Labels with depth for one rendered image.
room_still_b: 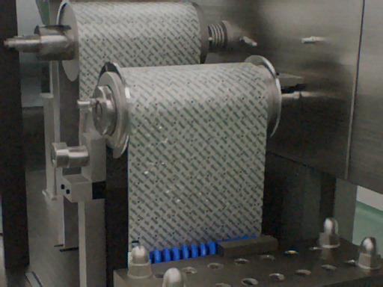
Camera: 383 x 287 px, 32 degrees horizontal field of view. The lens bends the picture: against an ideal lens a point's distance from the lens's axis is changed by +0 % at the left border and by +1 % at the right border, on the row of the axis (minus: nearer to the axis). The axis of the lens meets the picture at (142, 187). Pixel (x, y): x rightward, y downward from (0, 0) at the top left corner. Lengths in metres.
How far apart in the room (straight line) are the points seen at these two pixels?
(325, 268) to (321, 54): 0.34
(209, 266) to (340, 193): 0.46
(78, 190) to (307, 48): 0.44
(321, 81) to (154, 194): 0.33
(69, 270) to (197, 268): 0.40
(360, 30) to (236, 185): 0.30
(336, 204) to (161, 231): 0.46
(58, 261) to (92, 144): 0.39
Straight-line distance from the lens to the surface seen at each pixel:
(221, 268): 1.01
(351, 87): 1.07
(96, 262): 1.12
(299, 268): 1.03
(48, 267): 1.35
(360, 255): 1.05
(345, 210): 1.41
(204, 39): 1.29
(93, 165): 1.06
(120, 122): 0.99
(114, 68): 1.01
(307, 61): 1.15
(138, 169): 1.00
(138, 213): 1.02
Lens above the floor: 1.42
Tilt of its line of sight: 16 degrees down
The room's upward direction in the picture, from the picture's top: straight up
